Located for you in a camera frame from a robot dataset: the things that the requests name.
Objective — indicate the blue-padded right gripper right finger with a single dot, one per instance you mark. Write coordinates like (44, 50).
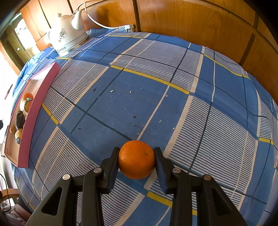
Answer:
(214, 207)

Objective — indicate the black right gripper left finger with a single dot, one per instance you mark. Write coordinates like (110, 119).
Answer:
(59, 207)

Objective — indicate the orange tangerine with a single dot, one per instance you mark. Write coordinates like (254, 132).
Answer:
(27, 97)
(136, 159)

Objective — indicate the dark wrinkled fruit piece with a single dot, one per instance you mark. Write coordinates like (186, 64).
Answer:
(19, 120)

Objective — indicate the cream cut fruit chunk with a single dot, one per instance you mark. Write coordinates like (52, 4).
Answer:
(18, 135)

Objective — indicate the small tan round fruit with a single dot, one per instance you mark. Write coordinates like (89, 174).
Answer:
(12, 129)

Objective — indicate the dark-skinned cut fruit chunk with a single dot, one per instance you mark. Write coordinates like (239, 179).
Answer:
(25, 104)

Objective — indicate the pink-rimmed white tray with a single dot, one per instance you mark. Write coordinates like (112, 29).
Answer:
(17, 149)

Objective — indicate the blue plaid tablecloth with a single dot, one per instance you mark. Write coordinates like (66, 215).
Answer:
(205, 112)

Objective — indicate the wooden door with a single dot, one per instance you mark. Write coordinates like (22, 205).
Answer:
(18, 41)

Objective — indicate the white ceramic electric kettle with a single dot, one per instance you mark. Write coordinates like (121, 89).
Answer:
(67, 32)

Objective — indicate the wooden wall cabinet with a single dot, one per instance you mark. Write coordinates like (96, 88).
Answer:
(232, 28)

